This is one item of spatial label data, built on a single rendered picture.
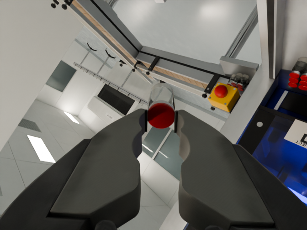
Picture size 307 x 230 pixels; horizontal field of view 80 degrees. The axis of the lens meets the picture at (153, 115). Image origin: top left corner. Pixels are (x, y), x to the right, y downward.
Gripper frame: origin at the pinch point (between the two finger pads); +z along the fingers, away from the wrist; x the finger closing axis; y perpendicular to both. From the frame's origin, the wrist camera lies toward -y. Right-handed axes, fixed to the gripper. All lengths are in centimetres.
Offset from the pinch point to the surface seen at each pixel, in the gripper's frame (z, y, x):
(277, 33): 30.4, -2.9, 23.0
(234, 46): 77, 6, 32
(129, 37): 99, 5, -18
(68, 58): 754, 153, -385
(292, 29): 31.7, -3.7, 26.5
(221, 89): 45, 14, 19
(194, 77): 70, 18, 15
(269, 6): 29.2, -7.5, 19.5
